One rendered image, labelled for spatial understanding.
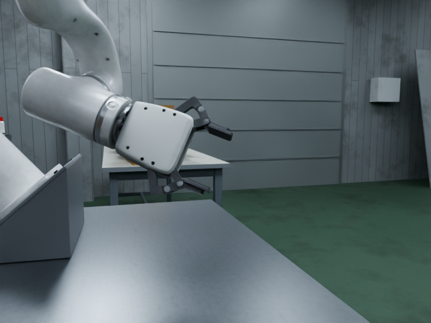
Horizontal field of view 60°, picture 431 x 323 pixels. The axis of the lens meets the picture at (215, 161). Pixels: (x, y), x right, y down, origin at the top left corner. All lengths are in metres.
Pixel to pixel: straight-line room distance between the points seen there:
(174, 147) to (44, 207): 0.25
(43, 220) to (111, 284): 0.18
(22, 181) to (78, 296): 0.27
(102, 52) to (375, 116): 6.32
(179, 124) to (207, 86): 4.85
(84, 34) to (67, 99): 0.11
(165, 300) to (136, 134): 0.24
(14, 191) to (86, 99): 0.24
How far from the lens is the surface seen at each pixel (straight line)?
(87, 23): 0.62
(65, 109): 0.60
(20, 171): 0.76
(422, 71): 6.93
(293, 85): 5.92
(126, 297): 0.54
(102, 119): 0.58
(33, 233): 0.70
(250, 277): 0.59
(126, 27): 5.41
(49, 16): 0.58
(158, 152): 0.56
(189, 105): 0.60
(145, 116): 0.58
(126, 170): 2.30
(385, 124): 6.95
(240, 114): 5.55
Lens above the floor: 1.07
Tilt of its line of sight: 7 degrees down
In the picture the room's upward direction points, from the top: straight up
